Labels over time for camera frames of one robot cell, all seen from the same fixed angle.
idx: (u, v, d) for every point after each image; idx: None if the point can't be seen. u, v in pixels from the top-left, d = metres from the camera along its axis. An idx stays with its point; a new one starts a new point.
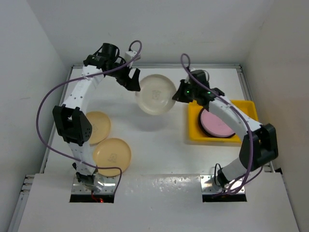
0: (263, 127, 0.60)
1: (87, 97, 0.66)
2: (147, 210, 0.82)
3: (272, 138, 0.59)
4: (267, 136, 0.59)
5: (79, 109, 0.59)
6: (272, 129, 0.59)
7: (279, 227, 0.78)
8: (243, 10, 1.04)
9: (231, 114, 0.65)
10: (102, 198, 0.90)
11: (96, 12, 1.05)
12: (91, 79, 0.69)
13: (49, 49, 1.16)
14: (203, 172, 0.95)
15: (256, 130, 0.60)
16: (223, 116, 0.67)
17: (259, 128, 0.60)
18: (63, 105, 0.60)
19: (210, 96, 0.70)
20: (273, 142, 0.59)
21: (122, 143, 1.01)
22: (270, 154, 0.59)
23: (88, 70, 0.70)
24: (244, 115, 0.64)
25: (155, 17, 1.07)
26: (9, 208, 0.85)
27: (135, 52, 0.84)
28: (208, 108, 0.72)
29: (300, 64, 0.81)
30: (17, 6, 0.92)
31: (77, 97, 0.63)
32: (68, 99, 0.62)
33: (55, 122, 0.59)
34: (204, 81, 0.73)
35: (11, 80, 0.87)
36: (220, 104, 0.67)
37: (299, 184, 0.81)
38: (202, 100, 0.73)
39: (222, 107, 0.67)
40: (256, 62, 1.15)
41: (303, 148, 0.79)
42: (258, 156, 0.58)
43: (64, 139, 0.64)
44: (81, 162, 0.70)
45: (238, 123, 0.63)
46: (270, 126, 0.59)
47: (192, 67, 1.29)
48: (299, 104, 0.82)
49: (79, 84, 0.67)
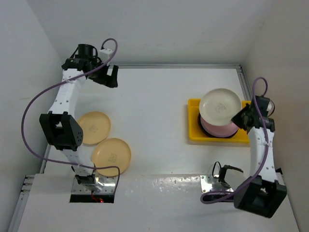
0: (275, 183, 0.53)
1: (74, 100, 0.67)
2: (147, 210, 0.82)
3: (275, 198, 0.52)
4: (273, 193, 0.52)
5: (67, 114, 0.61)
6: (284, 192, 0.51)
7: (279, 227, 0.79)
8: (243, 10, 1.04)
9: (261, 152, 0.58)
10: (102, 198, 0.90)
11: (96, 12, 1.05)
12: (74, 82, 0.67)
13: (49, 49, 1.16)
14: (203, 172, 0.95)
15: (267, 181, 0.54)
16: (252, 146, 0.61)
17: (272, 182, 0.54)
18: (49, 112, 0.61)
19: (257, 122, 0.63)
20: (274, 203, 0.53)
21: (122, 143, 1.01)
22: (263, 209, 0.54)
23: (69, 74, 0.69)
24: (271, 162, 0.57)
25: (155, 17, 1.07)
26: (9, 208, 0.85)
27: (110, 50, 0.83)
28: (249, 130, 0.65)
29: (300, 64, 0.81)
30: (18, 7, 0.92)
31: (63, 101, 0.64)
32: (54, 105, 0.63)
33: (45, 131, 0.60)
34: (263, 107, 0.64)
35: (11, 80, 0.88)
36: (259, 135, 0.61)
37: (299, 184, 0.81)
38: (248, 121, 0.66)
39: (259, 140, 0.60)
40: (256, 62, 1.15)
41: (303, 148, 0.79)
42: (249, 202, 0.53)
43: (57, 147, 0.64)
44: (79, 165, 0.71)
45: (257, 163, 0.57)
46: (284, 189, 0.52)
47: (192, 67, 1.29)
48: (299, 104, 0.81)
49: (63, 89, 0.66)
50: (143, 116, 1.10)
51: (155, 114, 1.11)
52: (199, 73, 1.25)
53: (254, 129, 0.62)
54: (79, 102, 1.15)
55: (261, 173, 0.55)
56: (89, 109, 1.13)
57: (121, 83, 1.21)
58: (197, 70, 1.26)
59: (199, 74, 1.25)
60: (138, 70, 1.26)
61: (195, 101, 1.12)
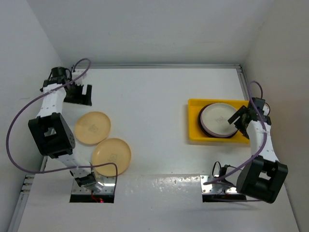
0: (276, 163, 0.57)
1: (59, 106, 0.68)
2: (147, 210, 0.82)
3: (277, 179, 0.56)
4: (275, 174, 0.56)
5: (56, 113, 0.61)
6: (284, 170, 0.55)
7: (279, 227, 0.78)
8: (243, 10, 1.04)
9: (260, 137, 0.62)
10: (102, 198, 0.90)
11: (96, 12, 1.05)
12: (56, 92, 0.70)
13: (49, 49, 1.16)
14: (203, 172, 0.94)
15: (268, 162, 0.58)
16: (252, 137, 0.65)
17: (273, 163, 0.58)
18: (37, 117, 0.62)
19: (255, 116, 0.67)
20: (276, 184, 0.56)
21: (122, 143, 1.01)
22: (266, 191, 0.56)
23: (50, 87, 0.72)
24: (269, 145, 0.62)
25: (154, 17, 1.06)
26: (9, 208, 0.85)
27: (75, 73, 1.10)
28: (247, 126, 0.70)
29: (300, 64, 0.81)
30: (17, 7, 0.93)
31: (49, 106, 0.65)
32: (41, 111, 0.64)
33: (36, 137, 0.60)
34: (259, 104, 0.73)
35: (11, 80, 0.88)
36: (257, 124, 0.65)
37: (300, 184, 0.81)
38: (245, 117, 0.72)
39: (258, 129, 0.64)
40: (256, 62, 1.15)
41: (303, 147, 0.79)
42: (253, 183, 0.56)
43: (51, 155, 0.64)
44: (78, 167, 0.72)
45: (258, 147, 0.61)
46: (284, 167, 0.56)
47: (192, 67, 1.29)
48: (299, 104, 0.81)
49: (47, 98, 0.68)
50: (143, 116, 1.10)
51: (154, 114, 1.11)
52: (199, 73, 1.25)
53: (252, 122, 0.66)
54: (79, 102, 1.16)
55: (262, 154, 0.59)
56: (89, 109, 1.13)
57: (121, 83, 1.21)
58: (197, 70, 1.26)
59: (199, 74, 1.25)
60: (138, 70, 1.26)
61: (195, 101, 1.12)
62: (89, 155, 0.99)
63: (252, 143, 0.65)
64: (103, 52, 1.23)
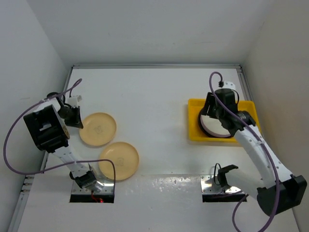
0: (292, 178, 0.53)
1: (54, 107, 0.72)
2: (147, 210, 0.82)
3: (301, 190, 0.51)
4: (297, 188, 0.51)
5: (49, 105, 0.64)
6: (301, 180, 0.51)
7: (279, 227, 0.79)
8: (243, 10, 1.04)
9: (261, 152, 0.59)
10: (102, 198, 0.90)
11: (96, 12, 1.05)
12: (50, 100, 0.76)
13: (49, 49, 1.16)
14: (203, 172, 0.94)
15: (285, 181, 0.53)
16: (248, 150, 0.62)
17: (289, 179, 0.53)
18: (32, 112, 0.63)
19: (239, 123, 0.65)
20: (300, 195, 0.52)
21: (122, 144, 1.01)
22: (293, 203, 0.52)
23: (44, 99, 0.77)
24: (274, 159, 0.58)
25: (154, 17, 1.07)
26: (9, 208, 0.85)
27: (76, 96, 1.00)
28: (233, 133, 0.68)
29: (300, 64, 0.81)
30: (18, 7, 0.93)
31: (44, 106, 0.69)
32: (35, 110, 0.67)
33: (31, 130, 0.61)
34: (231, 102, 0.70)
35: (11, 80, 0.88)
36: (249, 136, 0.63)
37: None
38: (228, 124, 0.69)
39: (252, 141, 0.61)
40: (256, 62, 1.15)
41: (303, 147, 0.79)
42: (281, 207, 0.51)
43: (48, 148, 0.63)
44: (76, 162, 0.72)
45: (266, 167, 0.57)
46: (300, 177, 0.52)
47: (192, 67, 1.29)
48: (299, 103, 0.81)
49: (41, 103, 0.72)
50: (143, 116, 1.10)
51: (154, 114, 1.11)
52: (199, 73, 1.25)
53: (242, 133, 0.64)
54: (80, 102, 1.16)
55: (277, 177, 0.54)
56: (89, 109, 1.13)
57: (121, 83, 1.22)
58: (197, 70, 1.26)
59: (199, 74, 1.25)
60: (138, 70, 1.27)
61: (195, 101, 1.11)
62: (89, 155, 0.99)
63: (252, 158, 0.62)
64: (105, 51, 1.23)
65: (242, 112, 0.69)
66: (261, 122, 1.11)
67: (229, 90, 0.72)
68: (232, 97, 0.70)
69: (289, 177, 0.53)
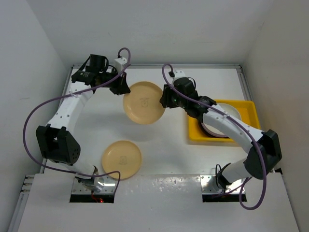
0: (265, 134, 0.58)
1: (75, 115, 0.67)
2: (147, 210, 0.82)
3: (275, 142, 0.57)
4: (272, 141, 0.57)
5: (65, 129, 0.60)
6: (274, 134, 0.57)
7: (279, 227, 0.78)
8: (243, 10, 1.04)
9: (230, 124, 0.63)
10: (103, 198, 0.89)
11: (96, 12, 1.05)
12: (78, 95, 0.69)
13: (49, 49, 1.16)
14: (203, 172, 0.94)
15: (259, 138, 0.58)
16: (219, 126, 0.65)
17: (261, 136, 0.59)
18: (47, 125, 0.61)
19: (202, 108, 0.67)
20: (277, 147, 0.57)
21: (125, 143, 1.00)
22: (277, 157, 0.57)
23: (76, 87, 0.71)
24: (244, 124, 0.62)
25: (154, 16, 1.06)
26: (9, 209, 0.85)
27: (125, 59, 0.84)
28: (202, 119, 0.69)
29: (300, 64, 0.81)
30: (18, 7, 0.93)
31: (63, 115, 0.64)
32: (54, 118, 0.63)
33: (40, 143, 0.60)
34: (191, 90, 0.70)
35: (11, 80, 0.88)
36: (215, 115, 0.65)
37: (299, 184, 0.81)
38: (194, 113, 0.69)
39: (219, 118, 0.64)
40: (256, 62, 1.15)
41: (303, 147, 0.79)
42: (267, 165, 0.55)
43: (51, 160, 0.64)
44: (77, 173, 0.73)
45: (239, 135, 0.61)
46: (271, 132, 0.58)
47: (192, 67, 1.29)
48: (299, 104, 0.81)
49: (67, 102, 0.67)
50: None
51: None
52: (199, 73, 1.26)
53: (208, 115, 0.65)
54: None
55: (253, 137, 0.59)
56: (89, 110, 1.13)
57: None
58: (197, 70, 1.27)
59: (199, 74, 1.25)
60: (137, 70, 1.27)
61: None
62: (89, 155, 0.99)
63: (226, 133, 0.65)
64: (105, 52, 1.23)
65: (202, 97, 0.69)
66: (261, 121, 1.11)
67: (186, 79, 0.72)
68: (191, 85, 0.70)
69: (261, 135, 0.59)
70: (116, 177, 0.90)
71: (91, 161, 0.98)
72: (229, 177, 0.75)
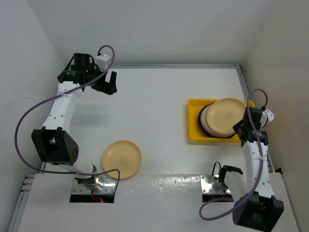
0: (272, 199, 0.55)
1: (68, 115, 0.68)
2: (147, 210, 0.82)
3: (273, 213, 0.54)
4: (271, 210, 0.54)
5: (61, 130, 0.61)
6: (280, 207, 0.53)
7: (279, 228, 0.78)
8: (243, 10, 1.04)
9: (256, 166, 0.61)
10: (102, 198, 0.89)
11: (96, 12, 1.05)
12: (69, 95, 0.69)
13: (49, 49, 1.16)
14: (203, 172, 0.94)
15: (263, 197, 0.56)
16: (247, 161, 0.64)
17: (268, 198, 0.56)
18: (42, 128, 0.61)
19: (253, 137, 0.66)
20: (273, 216, 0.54)
21: (126, 143, 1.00)
22: (263, 223, 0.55)
23: (65, 87, 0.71)
24: (265, 177, 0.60)
25: (154, 16, 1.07)
26: (9, 209, 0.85)
27: (107, 56, 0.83)
28: (243, 143, 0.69)
29: (300, 64, 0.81)
30: (18, 7, 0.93)
31: (57, 116, 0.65)
32: (48, 120, 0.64)
33: (37, 148, 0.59)
34: (255, 118, 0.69)
35: (11, 79, 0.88)
36: (253, 149, 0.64)
37: (299, 184, 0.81)
38: (242, 134, 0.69)
39: (254, 154, 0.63)
40: (256, 62, 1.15)
41: (303, 147, 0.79)
42: (247, 218, 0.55)
43: (50, 164, 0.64)
44: (78, 173, 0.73)
45: (253, 179, 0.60)
46: (281, 204, 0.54)
47: (192, 67, 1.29)
48: (299, 105, 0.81)
49: (58, 103, 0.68)
50: (143, 117, 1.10)
51: (155, 115, 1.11)
52: (199, 73, 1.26)
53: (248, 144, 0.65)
54: (80, 103, 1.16)
55: (258, 190, 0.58)
56: (90, 110, 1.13)
57: (121, 83, 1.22)
58: (197, 70, 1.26)
59: (199, 74, 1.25)
60: (137, 70, 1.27)
61: (195, 101, 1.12)
62: (89, 155, 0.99)
63: (247, 169, 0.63)
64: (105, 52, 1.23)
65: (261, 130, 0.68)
66: None
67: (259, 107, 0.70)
68: (259, 114, 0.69)
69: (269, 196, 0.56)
70: (116, 177, 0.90)
71: (91, 161, 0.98)
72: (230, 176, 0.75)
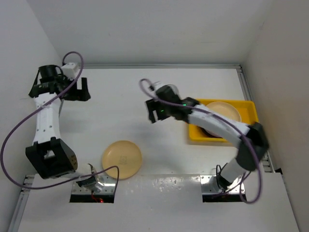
0: (251, 127, 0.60)
1: (56, 124, 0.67)
2: (147, 210, 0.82)
3: (260, 135, 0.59)
4: (257, 134, 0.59)
5: (56, 139, 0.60)
6: (259, 125, 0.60)
7: (280, 227, 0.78)
8: (243, 9, 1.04)
9: (216, 122, 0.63)
10: (102, 198, 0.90)
11: (96, 12, 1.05)
12: (50, 106, 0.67)
13: (49, 49, 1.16)
14: (203, 172, 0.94)
15: (246, 131, 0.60)
16: (208, 124, 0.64)
17: (247, 129, 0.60)
18: (35, 143, 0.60)
19: (187, 110, 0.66)
20: (263, 137, 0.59)
21: (126, 144, 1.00)
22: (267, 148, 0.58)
23: (43, 99, 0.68)
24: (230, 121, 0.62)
25: (154, 16, 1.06)
26: (9, 209, 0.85)
27: (73, 63, 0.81)
28: (188, 120, 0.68)
29: (300, 64, 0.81)
30: (18, 7, 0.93)
31: (46, 128, 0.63)
32: (37, 134, 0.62)
33: (35, 164, 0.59)
34: (173, 95, 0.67)
35: (11, 79, 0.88)
36: (200, 115, 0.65)
37: (299, 183, 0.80)
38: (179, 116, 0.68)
39: (204, 117, 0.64)
40: (256, 62, 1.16)
41: (303, 147, 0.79)
42: (258, 152, 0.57)
43: (54, 177, 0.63)
44: (80, 176, 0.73)
45: (227, 131, 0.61)
46: (256, 124, 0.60)
47: (191, 67, 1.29)
48: (299, 104, 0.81)
49: (42, 115, 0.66)
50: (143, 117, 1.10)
51: None
52: (199, 73, 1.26)
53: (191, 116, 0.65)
54: (80, 103, 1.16)
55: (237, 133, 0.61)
56: (89, 110, 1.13)
57: (121, 83, 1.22)
58: (197, 70, 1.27)
59: (199, 74, 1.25)
60: (137, 70, 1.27)
61: None
62: (89, 155, 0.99)
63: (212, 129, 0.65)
64: (95, 51, 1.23)
65: (185, 99, 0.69)
66: (261, 121, 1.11)
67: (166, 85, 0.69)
68: (172, 91, 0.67)
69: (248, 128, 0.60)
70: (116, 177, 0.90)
71: (91, 161, 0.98)
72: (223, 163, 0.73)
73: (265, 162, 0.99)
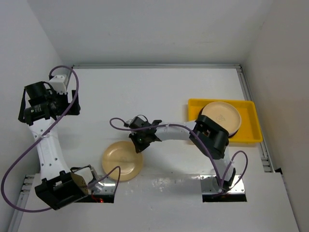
0: (199, 121, 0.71)
1: (60, 153, 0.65)
2: (147, 210, 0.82)
3: (211, 124, 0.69)
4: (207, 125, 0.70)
5: (64, 174, 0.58)
6: (205, 117, 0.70)
7: (280, 227, 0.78)
8: (243, 10, 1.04)
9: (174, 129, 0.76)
10: (102, 198, 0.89)
11: (96, 12, 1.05)
12: (49, 134, 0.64)
13: (49, 49, 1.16)
14: (203, 172, 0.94)
15: (196, 126, 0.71)
16: (171, 134, 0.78)
17: (197, 124, 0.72)
18: (44, 180, 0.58)
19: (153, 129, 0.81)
20: (214, 124, 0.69)
21: (126, 144, 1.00)
22: (221, 132, 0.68)
23: (40, 127, 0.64)
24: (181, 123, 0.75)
25: (155, 16, 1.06)
26: (9, 209, 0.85)
27: (62, 76, 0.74)
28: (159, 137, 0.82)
29: (300, 64, 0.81)
30: (17, 7, 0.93)
31: (52, 161, 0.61)
32: (44, 170, 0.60)
33: (48, 200, 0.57)
34: (143, 122, 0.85)
35: (11, 79, 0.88)
36: (161, 128, 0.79)
37: (299, 183, 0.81)
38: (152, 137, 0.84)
39: (164, 129, 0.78)
40: (256, 63, 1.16)
41: (303, 147, 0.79)
42: (214, 143, 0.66)
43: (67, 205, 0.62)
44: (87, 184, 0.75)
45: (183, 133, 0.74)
46: (202, 117, 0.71)
47: (191, 67, 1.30)
48: (299, 105, 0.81)
49: (44, 148, 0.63)
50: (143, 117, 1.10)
51: (155, 114, 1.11)
52: (199, 72, 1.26)
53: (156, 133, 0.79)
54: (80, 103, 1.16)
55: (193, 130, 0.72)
56: (90, 110, 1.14)
57: (121, 83, 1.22)
58: (197, 70, 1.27)
59: (199, 74, 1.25)
60: (137, 70, 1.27)
61: (195, 101, 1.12)
62: (89, 155, 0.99)
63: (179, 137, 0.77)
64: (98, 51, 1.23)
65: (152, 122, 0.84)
66: (261, 121, 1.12)
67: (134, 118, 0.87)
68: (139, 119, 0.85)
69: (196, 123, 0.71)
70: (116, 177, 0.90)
71: (92, 161, 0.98)
72: (221, 164, 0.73)
73: (265, 162, 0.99)
